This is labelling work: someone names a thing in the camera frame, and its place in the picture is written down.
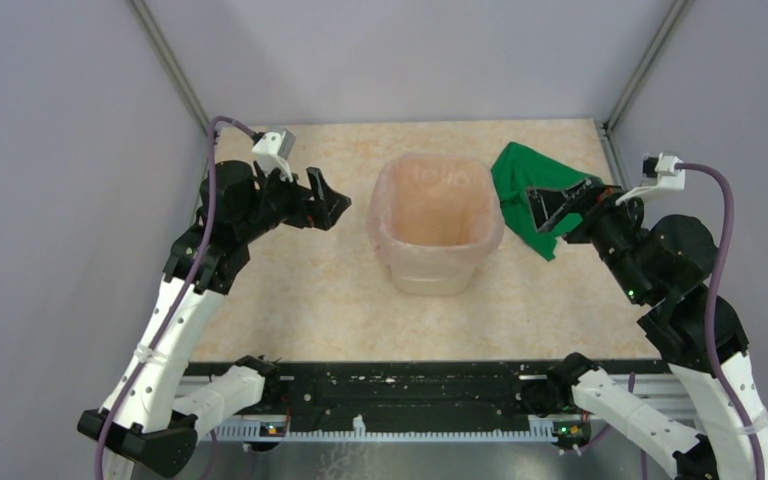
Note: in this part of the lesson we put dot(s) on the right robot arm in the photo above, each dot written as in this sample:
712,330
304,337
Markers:
668,268

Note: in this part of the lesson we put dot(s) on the green cloth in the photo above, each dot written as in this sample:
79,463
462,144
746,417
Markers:
519,167

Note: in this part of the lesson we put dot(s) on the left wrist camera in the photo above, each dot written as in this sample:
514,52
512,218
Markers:
272,150

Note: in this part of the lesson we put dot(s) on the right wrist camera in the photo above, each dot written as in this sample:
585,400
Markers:
662,175

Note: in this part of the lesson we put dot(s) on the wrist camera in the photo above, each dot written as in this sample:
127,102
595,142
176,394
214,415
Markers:
662,175
272,150

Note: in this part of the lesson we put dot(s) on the beige plastic trash bin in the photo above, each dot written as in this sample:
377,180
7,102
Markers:
434,281

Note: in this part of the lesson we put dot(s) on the pink plastic trash bag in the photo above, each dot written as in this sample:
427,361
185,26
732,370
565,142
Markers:
434,217

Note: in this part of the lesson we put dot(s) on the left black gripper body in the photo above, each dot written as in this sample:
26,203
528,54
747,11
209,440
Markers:
278,201

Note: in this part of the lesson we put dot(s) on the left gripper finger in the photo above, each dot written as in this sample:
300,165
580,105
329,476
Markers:
326,201
320,220

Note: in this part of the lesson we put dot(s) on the aluminium frame post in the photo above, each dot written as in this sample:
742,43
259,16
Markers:
673,18
170,63

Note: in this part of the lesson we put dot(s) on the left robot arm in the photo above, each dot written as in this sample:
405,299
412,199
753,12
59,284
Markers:
145,421

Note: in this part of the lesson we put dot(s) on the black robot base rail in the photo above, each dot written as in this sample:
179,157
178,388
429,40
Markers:
412,396

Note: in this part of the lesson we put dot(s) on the left aluminium frame post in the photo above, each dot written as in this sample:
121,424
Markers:
170,63

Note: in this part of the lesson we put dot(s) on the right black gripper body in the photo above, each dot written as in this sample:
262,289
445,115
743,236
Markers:
611,231

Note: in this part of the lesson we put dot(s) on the right aluminium frame post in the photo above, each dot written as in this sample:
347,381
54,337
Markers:
673,18

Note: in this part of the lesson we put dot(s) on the white cable duct strip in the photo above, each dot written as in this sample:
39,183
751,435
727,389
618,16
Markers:
263,432

